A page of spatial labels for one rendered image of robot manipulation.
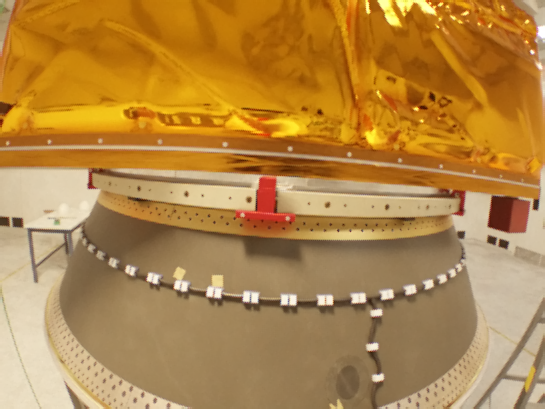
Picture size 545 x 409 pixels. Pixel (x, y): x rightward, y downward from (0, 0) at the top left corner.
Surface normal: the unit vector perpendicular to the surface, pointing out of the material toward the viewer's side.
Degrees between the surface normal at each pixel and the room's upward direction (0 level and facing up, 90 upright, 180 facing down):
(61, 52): 93
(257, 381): 62
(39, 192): 90
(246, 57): 85
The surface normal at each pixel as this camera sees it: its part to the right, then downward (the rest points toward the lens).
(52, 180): 0.18, 0.15
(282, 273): 0.04, -0.34
